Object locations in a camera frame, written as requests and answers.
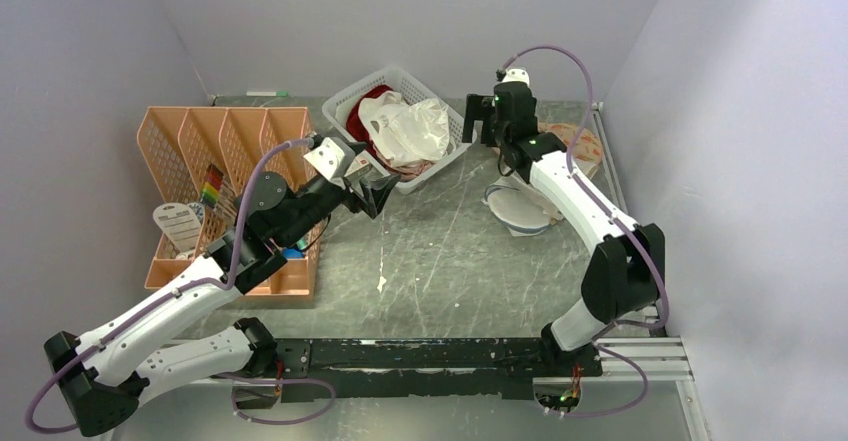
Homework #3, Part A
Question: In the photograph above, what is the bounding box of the floral mesh laundry bag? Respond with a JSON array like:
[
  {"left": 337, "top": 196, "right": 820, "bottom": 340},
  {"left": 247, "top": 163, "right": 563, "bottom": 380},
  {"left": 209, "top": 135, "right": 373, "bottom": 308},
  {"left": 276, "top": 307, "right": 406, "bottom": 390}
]
[{"left": 539, "top": 123, "right": 604, "bottom": 179}]

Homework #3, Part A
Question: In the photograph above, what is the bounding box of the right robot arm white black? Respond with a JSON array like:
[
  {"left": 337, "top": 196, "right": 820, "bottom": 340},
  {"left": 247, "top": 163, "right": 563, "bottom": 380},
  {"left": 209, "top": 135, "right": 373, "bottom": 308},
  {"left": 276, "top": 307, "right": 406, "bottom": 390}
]
[{"left": 462, "top": 81, "right": 666, "bottom": 375}]

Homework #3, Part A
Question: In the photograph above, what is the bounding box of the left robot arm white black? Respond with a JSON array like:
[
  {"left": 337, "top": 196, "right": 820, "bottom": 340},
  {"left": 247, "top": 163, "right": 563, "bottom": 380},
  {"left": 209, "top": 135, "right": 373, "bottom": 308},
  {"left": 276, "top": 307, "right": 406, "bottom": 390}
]
[{"left": 44, "top": 159, "right": 398, "bottom": 437}]

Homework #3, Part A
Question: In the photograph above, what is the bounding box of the pink beige bra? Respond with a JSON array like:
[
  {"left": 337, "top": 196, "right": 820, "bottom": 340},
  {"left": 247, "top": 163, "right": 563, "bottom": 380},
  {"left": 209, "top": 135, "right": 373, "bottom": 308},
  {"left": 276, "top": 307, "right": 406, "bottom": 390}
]
[{"left": 386, "top": 161, "right": 434, "bottom": 182}]

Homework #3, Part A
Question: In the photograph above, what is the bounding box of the white plastic laundry basket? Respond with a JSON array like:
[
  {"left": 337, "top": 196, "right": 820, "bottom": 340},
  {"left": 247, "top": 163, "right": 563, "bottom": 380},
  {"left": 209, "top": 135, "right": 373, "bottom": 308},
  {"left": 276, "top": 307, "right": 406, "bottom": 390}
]
[{"left": 322, "top": 65, "right": 470, "bottom": 195}]

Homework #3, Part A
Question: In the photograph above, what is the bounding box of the cylindrical white mesh laundry bag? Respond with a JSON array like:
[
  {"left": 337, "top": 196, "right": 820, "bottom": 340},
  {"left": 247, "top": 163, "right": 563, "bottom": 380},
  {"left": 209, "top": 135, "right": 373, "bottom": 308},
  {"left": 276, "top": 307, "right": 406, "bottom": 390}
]
[{"left": 507, "top": 173, "right": 564, "bottom": 223}]

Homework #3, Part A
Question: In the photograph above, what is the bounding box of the small white red box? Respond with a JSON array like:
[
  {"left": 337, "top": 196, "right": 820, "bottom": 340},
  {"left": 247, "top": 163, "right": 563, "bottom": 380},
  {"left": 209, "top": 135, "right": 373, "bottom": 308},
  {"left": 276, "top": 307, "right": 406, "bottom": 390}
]
[{"left": 345, "top": 151, "right": 373, "bottom": 178}]

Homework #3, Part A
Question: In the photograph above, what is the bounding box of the red velvet garment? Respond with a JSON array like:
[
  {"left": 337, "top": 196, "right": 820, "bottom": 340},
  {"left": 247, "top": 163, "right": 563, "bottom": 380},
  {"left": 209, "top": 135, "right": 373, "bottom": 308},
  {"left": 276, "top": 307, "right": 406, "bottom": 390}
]
[{"left": 345, "top": 84, "right": 391, "bottom": 156}]

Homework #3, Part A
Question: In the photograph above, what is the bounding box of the white satin garment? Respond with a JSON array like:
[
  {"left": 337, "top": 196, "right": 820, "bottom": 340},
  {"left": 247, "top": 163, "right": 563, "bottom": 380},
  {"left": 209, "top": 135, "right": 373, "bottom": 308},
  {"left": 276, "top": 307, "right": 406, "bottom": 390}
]
[{"left": 352, "top": 90, "right": 451, "bottom": 167}]

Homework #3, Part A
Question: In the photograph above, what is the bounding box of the blue bottle cap item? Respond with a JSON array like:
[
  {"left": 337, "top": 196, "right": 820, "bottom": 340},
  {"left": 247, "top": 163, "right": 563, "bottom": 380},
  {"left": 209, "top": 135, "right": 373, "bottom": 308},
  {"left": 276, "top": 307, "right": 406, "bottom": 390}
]
[{"left": 282, "top": 239, "right": 310, "bottom": 260}]

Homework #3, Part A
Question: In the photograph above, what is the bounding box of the white green marker pen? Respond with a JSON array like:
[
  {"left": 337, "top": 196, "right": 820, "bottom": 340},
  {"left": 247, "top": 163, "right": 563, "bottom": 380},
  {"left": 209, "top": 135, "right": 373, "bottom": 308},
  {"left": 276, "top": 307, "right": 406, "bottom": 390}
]
[{"left": 245, "top": 91, "right": 289, "bottom": 98}]

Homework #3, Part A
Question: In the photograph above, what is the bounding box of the rainbow colour swatch card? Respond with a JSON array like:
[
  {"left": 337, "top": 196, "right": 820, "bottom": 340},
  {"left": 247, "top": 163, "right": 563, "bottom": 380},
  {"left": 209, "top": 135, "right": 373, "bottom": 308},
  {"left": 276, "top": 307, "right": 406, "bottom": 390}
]
[{"left": 200, "top": 164, "right": 224, "bottom": 209}]

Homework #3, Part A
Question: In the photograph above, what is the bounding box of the orange plastic file organizer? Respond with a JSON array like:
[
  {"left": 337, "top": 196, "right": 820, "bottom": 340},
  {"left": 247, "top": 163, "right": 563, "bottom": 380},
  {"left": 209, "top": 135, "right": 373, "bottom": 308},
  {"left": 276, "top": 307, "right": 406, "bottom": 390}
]
[{"left": 137, "top": 106, "right": 327, "bottom": 302}]

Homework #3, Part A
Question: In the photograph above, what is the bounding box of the white paper tag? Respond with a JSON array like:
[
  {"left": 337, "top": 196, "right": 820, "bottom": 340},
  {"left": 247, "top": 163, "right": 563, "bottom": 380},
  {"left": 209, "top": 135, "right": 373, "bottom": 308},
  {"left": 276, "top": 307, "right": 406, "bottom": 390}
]
[{"left": 152, "top": 203, "right": 202, "bottom": 253}]

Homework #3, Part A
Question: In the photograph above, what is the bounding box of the left wrist camera silver box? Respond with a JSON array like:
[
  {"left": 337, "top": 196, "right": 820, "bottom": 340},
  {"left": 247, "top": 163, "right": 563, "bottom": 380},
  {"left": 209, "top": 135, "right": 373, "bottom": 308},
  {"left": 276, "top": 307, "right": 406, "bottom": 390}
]
[{"left": 304, "top": 137, "right": 356, "bottom": 188}]

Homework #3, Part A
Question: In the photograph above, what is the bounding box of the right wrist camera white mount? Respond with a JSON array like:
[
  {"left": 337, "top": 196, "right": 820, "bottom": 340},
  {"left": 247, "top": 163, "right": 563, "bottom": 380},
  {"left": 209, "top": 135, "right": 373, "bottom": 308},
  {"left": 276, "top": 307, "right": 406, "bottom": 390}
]
[{"left": 499, "top": 68, "right": 530, "bottom": 86}]

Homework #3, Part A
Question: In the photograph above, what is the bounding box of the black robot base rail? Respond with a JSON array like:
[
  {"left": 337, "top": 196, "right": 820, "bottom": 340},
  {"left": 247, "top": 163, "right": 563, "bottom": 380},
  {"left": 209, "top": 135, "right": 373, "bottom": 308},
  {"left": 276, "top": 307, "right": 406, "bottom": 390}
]
[{"left": 233, "top": 317, "right": 603, "bottom": 409}]

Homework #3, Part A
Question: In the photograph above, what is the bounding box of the base purple cable loop left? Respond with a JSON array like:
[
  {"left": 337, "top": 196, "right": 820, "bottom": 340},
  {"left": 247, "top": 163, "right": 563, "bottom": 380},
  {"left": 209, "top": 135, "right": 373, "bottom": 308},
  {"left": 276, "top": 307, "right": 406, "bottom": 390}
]
[{"left": 218, "top": 374, "right": 340, "bottom": 426}]

